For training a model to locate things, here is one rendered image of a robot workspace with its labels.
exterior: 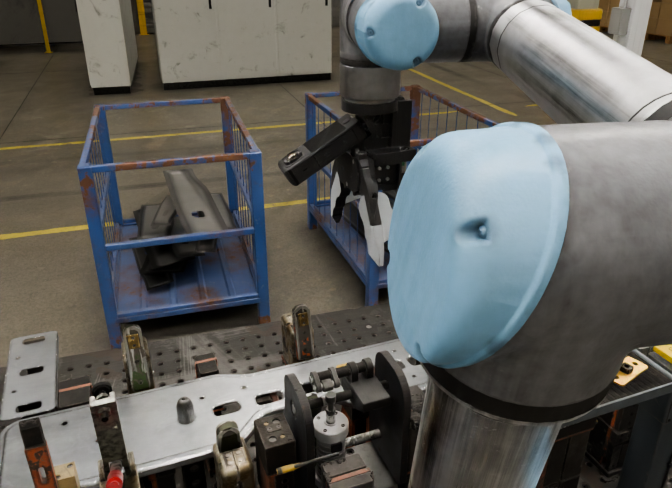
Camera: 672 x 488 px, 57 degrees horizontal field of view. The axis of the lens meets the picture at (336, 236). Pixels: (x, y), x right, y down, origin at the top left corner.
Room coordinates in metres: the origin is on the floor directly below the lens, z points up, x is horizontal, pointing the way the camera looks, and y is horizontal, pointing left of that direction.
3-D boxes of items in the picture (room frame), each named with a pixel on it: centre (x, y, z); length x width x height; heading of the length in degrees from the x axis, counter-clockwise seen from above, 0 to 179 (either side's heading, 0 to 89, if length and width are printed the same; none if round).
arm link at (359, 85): (0.77, -0.04, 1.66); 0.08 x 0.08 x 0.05
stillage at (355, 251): (3.53, -0.36, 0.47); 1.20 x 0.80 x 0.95; 18
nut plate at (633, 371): (0.84, -0.49, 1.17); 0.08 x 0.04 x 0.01; 128
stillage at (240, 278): (3.19, 0.89, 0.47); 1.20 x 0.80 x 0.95; 16
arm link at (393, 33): (0.67, -0.07, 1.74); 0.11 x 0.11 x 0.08; 8
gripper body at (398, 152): (0.77, -0.05, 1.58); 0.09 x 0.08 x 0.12; 112
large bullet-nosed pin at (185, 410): (0.91, 0.28, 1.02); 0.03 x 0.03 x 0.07
